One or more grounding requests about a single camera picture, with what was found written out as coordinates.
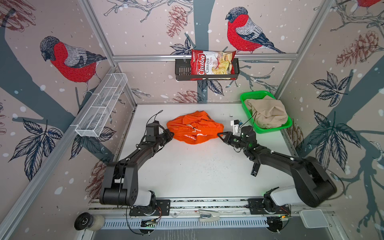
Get orange shorts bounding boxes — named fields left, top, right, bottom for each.
left=167, top=111, right=224, bottom=145

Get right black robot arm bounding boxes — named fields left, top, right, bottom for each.
left=217, top=126, right=337, bottom=208

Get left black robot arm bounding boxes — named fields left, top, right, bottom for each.
left=99, top=129, right=174, bottom=209

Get beige shorts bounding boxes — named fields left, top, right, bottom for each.
left=245, top=96, right=288, bottom=129

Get small black marker object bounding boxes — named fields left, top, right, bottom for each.
left=251, top=163, right=261, bottom=177

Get green plastic basket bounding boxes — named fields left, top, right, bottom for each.
left=241, top=91, right=293, bottom=134

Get red cassava chips bag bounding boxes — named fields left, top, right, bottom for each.
left=190, top=50, right=236, bottom=76

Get grey clip tool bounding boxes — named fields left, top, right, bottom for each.
left=199, top=210, right=220, bottom=223

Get white square box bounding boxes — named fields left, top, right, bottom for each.
left=299, top=210, right=329, bottom=229

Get tape roll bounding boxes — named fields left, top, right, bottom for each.
left=74, top=212, right=105, bottom=232

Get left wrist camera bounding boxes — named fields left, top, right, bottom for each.
left=146, top=121, right=160, bottom=142

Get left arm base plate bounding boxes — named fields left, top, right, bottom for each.
left=129, top=200, right=171, bottom=217

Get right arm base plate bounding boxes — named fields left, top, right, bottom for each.
left=247, top=198, right=291, bottom=215

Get black wall basket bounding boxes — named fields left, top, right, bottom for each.
left=175, top=58, right=240, bottom=81

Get white wire mesh shelf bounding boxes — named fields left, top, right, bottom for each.
left=75, top=73, right=128, bottom=138

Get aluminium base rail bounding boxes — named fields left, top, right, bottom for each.
left=88, top=198, right=335, bottom=231

